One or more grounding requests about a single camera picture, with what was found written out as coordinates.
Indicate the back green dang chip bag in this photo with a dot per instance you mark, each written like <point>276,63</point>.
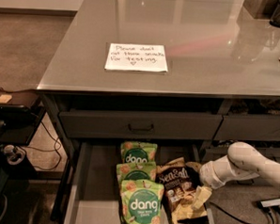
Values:
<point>137,152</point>

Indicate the silver power strip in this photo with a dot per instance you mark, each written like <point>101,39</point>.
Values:
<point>268,203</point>

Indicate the dark box on counter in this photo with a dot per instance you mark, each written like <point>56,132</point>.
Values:
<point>260,9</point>

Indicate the front green dang chip bag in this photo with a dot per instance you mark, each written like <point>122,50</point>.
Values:
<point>141,201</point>

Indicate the bottom right drawer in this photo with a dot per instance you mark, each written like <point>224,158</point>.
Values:
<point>261,183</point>

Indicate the open middle drawer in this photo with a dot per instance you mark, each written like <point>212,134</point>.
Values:
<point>94,197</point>

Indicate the middle right drawer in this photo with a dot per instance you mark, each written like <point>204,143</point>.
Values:
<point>214,152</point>

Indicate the brown sea salt chip bag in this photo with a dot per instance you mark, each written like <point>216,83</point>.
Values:
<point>181,186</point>

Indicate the black side cart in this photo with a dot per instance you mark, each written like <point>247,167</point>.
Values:
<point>21,113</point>

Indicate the middle green dang chip bag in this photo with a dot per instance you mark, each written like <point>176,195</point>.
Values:
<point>136,171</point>

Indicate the green dang chip bag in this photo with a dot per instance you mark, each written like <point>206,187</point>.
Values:
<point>141,201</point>
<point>137,152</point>
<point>136,171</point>

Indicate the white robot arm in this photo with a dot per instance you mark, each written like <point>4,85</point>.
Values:
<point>242,162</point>

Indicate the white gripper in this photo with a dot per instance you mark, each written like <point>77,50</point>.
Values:
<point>209,176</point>

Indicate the top left drawer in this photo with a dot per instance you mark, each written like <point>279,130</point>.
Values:
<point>139,124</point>

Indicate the top right drawer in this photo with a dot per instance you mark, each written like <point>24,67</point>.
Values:
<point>251,119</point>

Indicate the white handwritten paper note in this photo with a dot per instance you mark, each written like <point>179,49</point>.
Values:
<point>136,58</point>

